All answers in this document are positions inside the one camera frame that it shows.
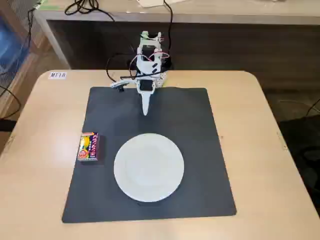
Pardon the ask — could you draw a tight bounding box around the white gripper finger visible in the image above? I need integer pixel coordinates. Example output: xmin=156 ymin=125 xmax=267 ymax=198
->
xmin=137 ymin=92 xmax=154 ymax=117

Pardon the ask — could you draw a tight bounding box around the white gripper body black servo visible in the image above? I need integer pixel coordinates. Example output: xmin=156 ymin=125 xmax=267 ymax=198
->
xmin=134 ymin=74 xmax=159 ymax=95

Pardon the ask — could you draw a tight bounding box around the colourful candy box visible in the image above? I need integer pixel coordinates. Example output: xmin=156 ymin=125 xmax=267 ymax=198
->
xmin=76 ymin=131 xmax=106 ymax=166

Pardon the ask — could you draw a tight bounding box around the dark grey mat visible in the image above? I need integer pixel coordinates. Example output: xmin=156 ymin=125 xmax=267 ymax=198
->
xmin=61 ymin=86 xmax=238 ymax=224

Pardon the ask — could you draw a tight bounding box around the white paper plate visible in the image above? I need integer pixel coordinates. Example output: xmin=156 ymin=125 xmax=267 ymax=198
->
xmin=113 ymin=132 xmax=186 ymax=203

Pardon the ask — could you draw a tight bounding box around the white paper sheet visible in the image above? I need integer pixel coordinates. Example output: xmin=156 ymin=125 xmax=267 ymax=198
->
xmin=136 ymin=0 xmax=184 ymax=8

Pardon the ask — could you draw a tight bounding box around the white MT18 label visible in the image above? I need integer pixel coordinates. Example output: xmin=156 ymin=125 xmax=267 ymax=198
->
xmin=48 ymin=71 xmax=68 ymax=81

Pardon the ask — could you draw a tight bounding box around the grey desk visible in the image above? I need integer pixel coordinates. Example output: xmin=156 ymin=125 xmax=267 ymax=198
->
xmin=33 ymin=0 xmax=320 ymax=70

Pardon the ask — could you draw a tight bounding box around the blue plastic container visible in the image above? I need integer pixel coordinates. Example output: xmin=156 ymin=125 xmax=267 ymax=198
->
xmin=0 ymin=16 xmax=31 ymax=76

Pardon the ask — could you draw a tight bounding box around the metal table latch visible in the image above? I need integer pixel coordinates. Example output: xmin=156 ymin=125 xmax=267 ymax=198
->
xmin=275 ymin=130 xmax=289 ymax=151
xmin=1 ymin=133 xmax=17 ymax=154

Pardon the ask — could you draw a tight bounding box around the black chair base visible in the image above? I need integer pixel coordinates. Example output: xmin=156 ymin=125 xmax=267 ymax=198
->
xmin=278 ymin=117 xmax=320 ymax=203

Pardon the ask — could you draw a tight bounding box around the white perforated base plate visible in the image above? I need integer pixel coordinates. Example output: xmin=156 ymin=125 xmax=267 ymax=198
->
xmin=156 ymin=70 xmax=169 ymax=87

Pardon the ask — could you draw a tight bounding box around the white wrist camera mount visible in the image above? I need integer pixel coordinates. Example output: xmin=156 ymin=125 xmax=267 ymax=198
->
xmin=110 ymin=79 xmax=137 ymax=94

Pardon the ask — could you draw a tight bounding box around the black power cable with plug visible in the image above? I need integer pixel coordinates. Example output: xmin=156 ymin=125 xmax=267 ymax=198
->
xmin=162 ymin=0 xmax=175 ymax=70

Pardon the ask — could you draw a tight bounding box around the coiled black cable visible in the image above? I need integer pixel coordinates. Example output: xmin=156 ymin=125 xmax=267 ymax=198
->
xmin=64 ymin=0 xmax=116 ymax=23

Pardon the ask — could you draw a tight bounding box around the thin black floor cable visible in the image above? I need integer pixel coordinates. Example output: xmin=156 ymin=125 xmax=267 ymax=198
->
xmin=305 ymin=97 xmax=320 ymax=119
xmin=0 ymin=84 xmax=21 ymax=119

